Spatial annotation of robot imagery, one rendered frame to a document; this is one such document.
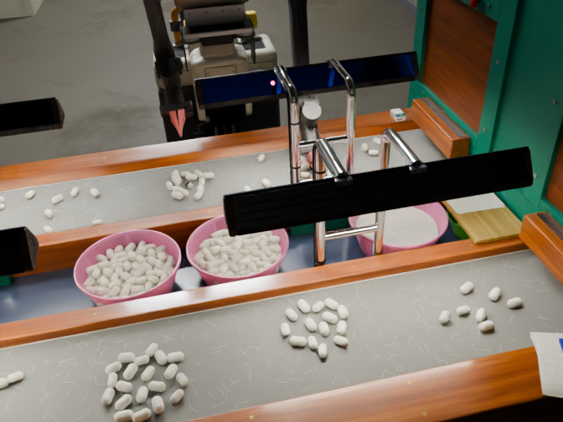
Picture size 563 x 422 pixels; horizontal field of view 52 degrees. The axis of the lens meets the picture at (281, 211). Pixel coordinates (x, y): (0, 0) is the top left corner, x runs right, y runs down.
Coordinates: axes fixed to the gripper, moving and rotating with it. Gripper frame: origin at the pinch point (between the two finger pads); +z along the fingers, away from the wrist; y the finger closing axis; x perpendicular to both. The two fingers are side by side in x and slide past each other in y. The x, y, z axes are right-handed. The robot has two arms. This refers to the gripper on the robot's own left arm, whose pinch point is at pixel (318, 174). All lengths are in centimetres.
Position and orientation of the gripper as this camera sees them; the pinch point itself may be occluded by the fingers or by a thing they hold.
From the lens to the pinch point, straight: 177.6
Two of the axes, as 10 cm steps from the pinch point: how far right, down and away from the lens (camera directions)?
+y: 9.8, -1.5, 1.4
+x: -1.0, 2.4, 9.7
